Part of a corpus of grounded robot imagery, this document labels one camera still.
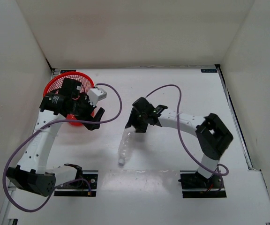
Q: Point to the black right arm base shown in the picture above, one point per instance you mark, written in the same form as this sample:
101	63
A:
195	186

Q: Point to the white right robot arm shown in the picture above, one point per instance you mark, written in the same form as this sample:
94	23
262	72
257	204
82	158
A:
212	134

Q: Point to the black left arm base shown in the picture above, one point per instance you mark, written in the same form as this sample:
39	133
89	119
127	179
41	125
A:
84	184

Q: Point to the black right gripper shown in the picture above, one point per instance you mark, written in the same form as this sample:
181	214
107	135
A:
132	119

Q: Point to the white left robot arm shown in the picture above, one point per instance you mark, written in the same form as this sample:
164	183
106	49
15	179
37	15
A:
31	173

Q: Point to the aluminium table frame rail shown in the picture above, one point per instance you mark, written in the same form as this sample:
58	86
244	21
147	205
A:
8	199

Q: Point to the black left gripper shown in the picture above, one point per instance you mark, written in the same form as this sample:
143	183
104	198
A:
83	98

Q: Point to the red mesh plastic bin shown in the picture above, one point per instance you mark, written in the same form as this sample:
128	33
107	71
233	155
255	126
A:
55	82

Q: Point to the clear plastic bottle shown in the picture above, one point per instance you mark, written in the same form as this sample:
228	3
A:
126	146

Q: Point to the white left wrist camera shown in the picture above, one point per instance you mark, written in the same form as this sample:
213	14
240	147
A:
96	94

